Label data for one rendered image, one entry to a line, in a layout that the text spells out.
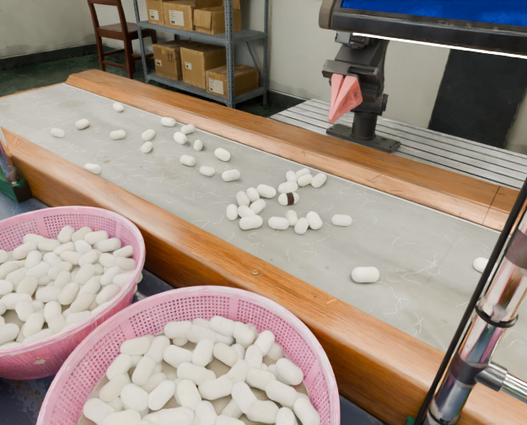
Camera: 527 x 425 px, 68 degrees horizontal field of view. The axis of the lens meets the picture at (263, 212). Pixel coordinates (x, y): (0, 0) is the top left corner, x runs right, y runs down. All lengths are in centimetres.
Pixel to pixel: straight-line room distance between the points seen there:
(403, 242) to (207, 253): 30
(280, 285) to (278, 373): 10
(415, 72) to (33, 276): 248
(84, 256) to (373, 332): 40
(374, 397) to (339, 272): 16
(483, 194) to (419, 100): 205
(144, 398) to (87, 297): 17
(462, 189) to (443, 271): 21
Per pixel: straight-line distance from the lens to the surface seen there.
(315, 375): 43
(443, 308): 54
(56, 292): 56
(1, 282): 61
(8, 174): 90
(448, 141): 120
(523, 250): 28
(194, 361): 45
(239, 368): 43
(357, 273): 53
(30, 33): 514
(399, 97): 282
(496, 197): 76
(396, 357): 44
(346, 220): 62
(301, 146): 82
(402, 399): 46
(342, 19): 41
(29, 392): 57
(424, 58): 272
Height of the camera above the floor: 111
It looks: 35 degrees down
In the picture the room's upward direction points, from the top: 1 degrees clockwise
